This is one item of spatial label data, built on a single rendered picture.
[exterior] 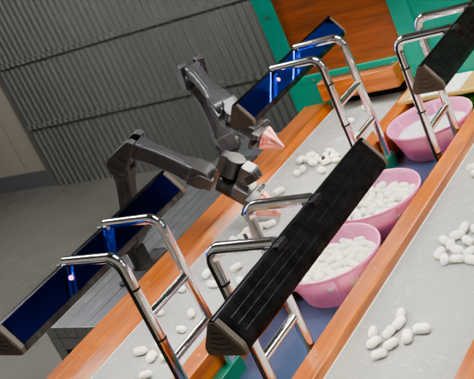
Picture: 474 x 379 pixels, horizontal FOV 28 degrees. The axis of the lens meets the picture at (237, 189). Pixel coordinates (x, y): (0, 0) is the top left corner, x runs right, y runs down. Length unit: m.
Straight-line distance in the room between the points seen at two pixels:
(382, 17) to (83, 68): 3.13
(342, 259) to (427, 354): 0.53
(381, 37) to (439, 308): 1.39
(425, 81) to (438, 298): 0.53
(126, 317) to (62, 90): 3.81
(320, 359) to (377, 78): 1.43
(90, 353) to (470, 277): 0.97
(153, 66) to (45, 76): 0.90
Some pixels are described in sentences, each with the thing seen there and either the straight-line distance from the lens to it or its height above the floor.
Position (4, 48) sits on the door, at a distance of 6.39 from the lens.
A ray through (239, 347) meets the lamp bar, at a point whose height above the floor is 1.06.
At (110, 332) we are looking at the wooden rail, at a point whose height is 0.77.
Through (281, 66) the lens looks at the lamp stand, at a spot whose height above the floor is 1.12.
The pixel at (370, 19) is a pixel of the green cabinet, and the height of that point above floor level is 1.02.
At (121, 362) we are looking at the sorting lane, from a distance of 2.39.
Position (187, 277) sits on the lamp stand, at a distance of 2.09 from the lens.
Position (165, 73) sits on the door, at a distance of 5.61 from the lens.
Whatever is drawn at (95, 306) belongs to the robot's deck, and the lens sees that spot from 2.92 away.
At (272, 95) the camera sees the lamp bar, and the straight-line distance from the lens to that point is 2.65.
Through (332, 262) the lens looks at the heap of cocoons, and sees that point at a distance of 2.37.
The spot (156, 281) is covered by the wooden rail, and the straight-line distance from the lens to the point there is 2.63.
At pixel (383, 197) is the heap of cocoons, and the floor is 0.74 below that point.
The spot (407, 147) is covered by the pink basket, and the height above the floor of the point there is 0.74.
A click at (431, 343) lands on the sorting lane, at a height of 0.74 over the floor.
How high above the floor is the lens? 1.81
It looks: 21 degrees down
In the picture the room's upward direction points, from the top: 25 degrees counter-clockwise
